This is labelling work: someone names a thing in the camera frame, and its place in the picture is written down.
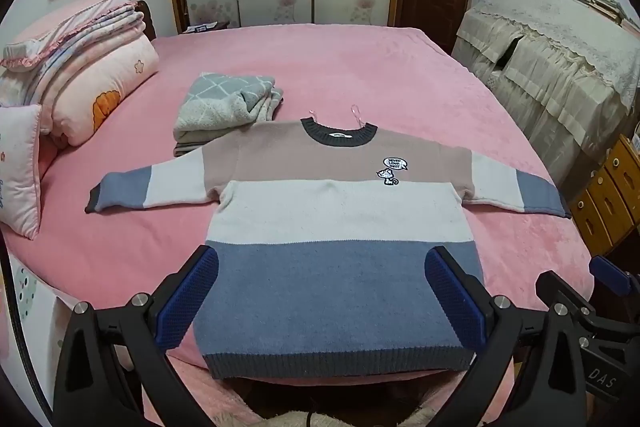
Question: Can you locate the dark wooden headboard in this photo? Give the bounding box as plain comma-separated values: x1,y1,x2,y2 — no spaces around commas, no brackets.
136,0,159,40

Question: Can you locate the yellow wooden drawer cabinet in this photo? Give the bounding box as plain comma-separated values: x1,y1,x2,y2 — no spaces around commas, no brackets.
567,134,640,254

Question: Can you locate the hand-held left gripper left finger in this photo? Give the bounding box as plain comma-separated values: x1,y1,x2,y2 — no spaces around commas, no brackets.
52,245,221,427

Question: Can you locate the striped knit sweater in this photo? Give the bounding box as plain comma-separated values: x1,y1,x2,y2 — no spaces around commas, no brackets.
85,117,572,380

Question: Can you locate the pastel striped blanket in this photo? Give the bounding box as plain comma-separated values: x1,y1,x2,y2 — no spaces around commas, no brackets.
27,4,149,108

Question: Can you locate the pink bed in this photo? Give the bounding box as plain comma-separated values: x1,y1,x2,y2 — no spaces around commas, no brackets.
0,23,596,427

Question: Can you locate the pink printed pillow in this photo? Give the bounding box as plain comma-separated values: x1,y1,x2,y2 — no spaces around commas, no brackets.
0,103,44,242

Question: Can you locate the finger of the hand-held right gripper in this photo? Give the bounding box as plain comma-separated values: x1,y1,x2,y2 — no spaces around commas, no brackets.
589,256,632,297
536,271,597,311

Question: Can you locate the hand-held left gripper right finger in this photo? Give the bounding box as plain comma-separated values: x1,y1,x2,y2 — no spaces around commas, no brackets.
424,245,588,427

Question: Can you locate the stack of books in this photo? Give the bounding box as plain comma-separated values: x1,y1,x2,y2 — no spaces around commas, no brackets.
575,0,640,34

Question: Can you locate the white dotted cloth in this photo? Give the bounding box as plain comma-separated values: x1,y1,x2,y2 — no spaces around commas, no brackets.
5,252,76,427

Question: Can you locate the lace covered furniture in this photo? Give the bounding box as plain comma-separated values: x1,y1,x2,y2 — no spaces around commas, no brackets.
451,0,640,196

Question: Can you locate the pink ruffled blanket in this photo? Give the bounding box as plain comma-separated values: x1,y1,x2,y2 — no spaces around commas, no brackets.
0,0,140,72

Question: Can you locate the striped folded cloth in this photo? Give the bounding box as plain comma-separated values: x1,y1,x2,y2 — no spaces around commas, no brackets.
172,138,213,158

